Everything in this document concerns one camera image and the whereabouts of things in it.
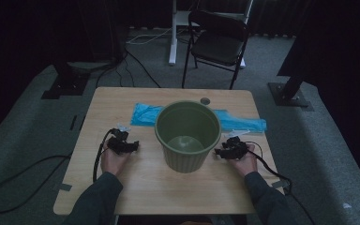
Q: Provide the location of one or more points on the black slanted stand with plate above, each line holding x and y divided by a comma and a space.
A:
289, 93

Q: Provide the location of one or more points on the green ribbed plastic bin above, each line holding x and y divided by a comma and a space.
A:
181, 156

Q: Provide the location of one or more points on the black stand with square base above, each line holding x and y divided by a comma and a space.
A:
65, 84

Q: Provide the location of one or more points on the small white scrap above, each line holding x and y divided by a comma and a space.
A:
347, 206

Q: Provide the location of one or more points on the blue plastic bag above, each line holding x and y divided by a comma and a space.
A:
143, 115

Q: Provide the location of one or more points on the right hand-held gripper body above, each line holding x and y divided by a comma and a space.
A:
236, 148

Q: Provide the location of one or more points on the grey round table grommet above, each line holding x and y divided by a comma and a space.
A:
205, 101

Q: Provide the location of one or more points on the person's left hand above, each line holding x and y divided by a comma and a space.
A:
112, 162

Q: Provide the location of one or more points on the black folding chair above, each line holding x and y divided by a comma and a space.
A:
218, 47

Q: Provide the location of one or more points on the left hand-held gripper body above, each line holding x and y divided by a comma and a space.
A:
118, 145

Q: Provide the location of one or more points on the person's right hand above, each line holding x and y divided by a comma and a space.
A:
247, 164

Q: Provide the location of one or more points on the grey tape piece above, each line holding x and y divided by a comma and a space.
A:
278, 184
64, 187

